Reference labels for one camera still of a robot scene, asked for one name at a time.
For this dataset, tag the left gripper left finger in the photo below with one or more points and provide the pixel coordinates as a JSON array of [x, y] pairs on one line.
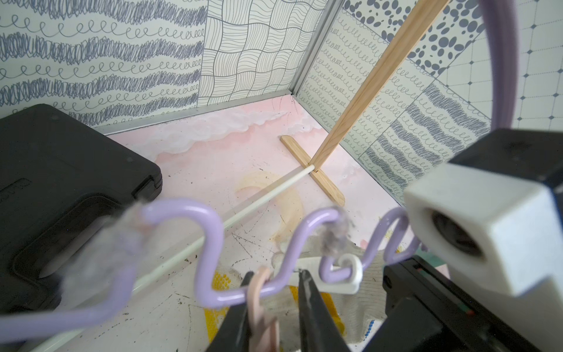
[[234, 333]]

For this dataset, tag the yellow dotted work glove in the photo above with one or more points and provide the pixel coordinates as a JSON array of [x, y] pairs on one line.
[[215, 313]]

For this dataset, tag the black plastic tool case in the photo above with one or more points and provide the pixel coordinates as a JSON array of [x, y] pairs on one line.
[[57, 177]]

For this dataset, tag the purple clip hanger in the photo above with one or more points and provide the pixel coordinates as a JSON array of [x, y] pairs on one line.
[[124, 241]]

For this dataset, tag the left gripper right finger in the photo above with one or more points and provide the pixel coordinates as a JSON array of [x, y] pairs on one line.
[[318, 332]]

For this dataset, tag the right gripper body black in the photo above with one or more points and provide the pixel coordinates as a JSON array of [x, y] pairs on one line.
[[429, 311]]

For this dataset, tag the wooden drying rack frame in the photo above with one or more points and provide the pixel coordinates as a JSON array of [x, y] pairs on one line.
[[417, 23]]

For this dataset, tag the white work glove yellow cuff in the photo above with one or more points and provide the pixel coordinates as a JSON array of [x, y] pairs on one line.
[[352, 314]]

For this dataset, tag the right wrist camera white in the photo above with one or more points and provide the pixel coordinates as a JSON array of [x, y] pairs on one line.
[[515, 224]]

